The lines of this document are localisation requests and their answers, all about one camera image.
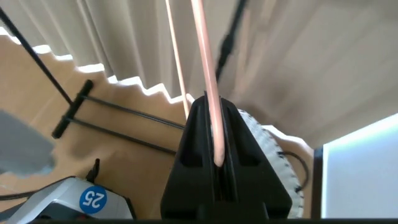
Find beige curtain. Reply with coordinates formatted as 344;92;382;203
0;0;398;149

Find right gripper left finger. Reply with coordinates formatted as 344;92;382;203
160;94;221;219

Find pink clothes hanger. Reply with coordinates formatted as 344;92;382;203
164;0;226;168

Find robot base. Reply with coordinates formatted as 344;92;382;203
0;157;137;221

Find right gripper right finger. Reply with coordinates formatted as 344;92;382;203
218;97;294;219

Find white laundry basket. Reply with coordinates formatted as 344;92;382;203
238;108;311;219

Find black clothes rack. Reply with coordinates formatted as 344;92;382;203
0;0;249;156

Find pale grey shorts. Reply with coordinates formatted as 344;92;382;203
0;108;57;179

